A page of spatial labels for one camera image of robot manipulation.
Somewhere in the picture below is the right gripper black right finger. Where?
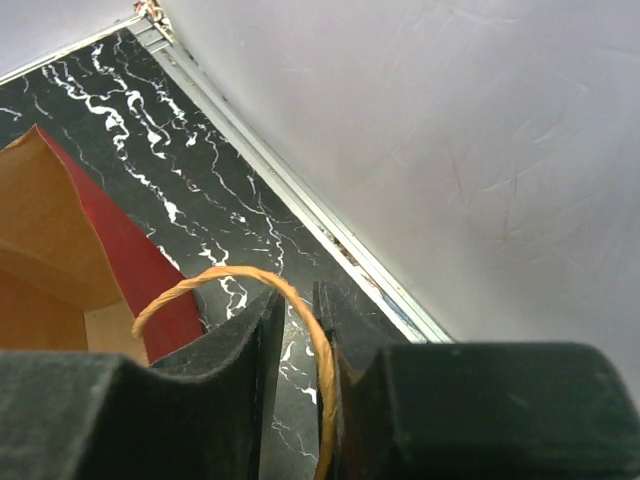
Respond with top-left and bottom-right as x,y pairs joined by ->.
313,281 -> 639,479

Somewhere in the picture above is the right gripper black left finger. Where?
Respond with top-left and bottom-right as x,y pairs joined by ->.
1,289 -> 286,479

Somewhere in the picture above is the red brown paper bag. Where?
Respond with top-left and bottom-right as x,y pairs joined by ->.
1,128 -> 336,479

